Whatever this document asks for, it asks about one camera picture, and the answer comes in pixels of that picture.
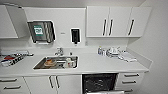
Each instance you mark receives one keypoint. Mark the white mug on plate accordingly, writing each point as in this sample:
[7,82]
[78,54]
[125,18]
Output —
[69,62]

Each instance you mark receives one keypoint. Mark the white drawer stack beside microwave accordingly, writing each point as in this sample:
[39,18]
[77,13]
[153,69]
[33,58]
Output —
[13,85]

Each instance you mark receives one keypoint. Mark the stainless steel dishwasher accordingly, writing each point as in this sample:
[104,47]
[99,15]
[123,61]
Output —
[98,83]

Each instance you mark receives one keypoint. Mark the chrome sink faucet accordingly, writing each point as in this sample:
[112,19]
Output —
[59,51]

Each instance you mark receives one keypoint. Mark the white wall outlet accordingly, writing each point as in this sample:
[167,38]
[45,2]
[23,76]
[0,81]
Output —
[86,42]

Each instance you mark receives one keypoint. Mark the black soap dispenser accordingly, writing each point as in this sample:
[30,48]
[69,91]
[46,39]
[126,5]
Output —
[75,35]

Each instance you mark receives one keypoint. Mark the clear container with orange food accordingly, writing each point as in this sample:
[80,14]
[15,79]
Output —
[49,62]

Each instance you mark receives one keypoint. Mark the small bottle with blue label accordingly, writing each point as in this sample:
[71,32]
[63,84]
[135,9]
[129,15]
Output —
[99,50]

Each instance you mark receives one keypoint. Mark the white dish cloth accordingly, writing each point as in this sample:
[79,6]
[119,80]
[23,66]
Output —
[128,57]

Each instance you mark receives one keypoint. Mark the steel paper towel dispenser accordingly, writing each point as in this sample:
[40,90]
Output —
[40,32]

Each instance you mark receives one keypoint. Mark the stainless steel sink basin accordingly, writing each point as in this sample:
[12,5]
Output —
[55,62]

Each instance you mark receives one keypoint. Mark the white wide wall cabinet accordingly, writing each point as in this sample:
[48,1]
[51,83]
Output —
[116,20]

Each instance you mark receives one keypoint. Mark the white drawer stack beside dishwasher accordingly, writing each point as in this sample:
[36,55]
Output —
[130,81]

